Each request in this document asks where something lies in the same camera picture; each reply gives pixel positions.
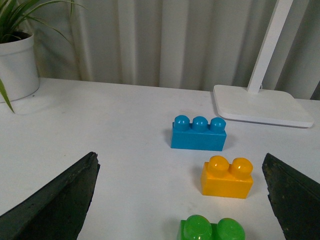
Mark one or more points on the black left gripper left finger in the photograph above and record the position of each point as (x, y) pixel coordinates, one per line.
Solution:
(58, 210)

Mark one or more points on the blue three-stud toy block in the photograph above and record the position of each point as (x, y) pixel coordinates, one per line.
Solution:
(198, 134)

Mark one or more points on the yellow two-stud toy block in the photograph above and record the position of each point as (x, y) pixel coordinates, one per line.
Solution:
(219, 178)

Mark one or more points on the white plant pot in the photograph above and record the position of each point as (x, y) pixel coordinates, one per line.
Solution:
(18, 71)

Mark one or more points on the white desk lamp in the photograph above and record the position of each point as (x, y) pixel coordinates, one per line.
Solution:
(254, 104)

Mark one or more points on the green two-stud toy block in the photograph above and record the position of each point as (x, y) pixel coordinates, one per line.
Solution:
(197, 227)

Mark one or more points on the green leafy plant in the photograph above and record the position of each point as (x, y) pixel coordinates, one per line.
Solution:
(13, 15)

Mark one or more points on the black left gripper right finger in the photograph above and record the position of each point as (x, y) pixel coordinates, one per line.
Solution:
(294, 198)

